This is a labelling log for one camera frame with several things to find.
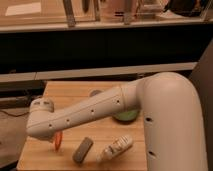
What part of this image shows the red pepper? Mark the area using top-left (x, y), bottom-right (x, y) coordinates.
top-left (54, 131), bottom-right (63, 151)

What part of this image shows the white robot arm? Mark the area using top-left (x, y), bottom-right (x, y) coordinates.
top-left (26, 72), bottom-right (209, 171)

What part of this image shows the green bowl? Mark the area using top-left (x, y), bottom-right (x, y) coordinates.
top-left (113, 110), bottom-right (139, 122)

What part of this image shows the white plastic bottle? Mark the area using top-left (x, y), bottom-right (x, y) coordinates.
top-left (97, 135), bottom-right (134, 163)

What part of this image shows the grey stone block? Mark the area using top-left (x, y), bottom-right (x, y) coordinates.
top-left (72, 137), bottom-right (93, 164)

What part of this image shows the white paper sheet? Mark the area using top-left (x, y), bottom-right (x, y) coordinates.
top-left (5, 2), bottom-right (41, 16)

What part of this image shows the black cable on floor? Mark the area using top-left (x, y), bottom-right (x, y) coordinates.
top-left (0, 108), bottom-right (31, 118)

